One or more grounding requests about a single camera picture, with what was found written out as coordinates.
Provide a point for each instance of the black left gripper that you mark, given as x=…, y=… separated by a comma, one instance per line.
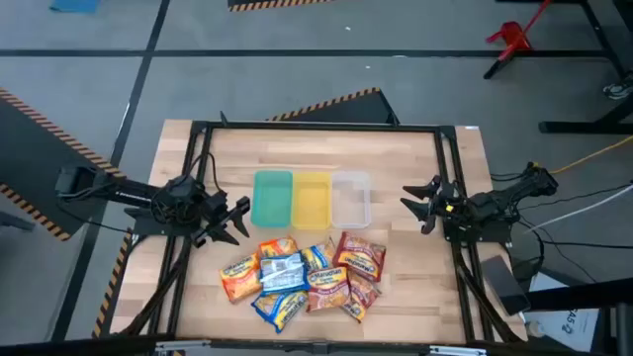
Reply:
x=215, y=207

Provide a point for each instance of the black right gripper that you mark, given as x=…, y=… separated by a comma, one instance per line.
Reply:
x=452, y=207

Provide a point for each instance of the clear bag of noodles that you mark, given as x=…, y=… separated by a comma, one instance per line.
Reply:
x=359, y=255

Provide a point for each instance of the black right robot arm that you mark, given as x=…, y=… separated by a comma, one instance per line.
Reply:
x=499, y=203

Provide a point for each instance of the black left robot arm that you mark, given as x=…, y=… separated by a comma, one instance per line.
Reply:
x=133, y=193

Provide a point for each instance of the green plastic bin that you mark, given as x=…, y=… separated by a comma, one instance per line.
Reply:
x=271, y=198

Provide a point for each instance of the clear plastic bin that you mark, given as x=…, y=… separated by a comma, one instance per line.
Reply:
x=351, y=200

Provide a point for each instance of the yellow plastic bin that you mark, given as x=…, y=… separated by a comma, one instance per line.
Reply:
x=311, y=200

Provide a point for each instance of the black hazard-striped floor mat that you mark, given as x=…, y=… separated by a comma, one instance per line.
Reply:
x=29, y=158
x=274, y=4
x=346, y=110

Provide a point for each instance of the black tablet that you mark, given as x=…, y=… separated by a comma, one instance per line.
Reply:
x=504, y=284

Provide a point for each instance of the hazard-striped floor strip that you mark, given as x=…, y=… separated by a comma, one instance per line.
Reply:
x=111, y=287

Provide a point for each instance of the black rig crossbar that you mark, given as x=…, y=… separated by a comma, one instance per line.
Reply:
x=316, y=348

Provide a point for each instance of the small plastic bottle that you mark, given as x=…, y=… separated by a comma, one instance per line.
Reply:
x=534, y=329

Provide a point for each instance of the white printed paper sheet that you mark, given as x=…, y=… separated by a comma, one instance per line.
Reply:
x=564, y=321

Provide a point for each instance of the black stand beam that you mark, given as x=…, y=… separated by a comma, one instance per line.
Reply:
x=583, y=296

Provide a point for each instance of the red metal stand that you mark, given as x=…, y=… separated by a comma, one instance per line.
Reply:
x=514, y=34

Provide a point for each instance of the person's shoe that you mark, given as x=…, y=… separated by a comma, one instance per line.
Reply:
x=618, y=90

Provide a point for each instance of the blue floor mat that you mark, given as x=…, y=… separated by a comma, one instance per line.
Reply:
x=74, y=5

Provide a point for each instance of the black aluminium table frame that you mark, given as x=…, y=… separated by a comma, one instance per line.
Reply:
x=321, y=126

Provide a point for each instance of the black furniture base frame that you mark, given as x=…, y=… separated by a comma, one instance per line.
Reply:
x=593, y=29

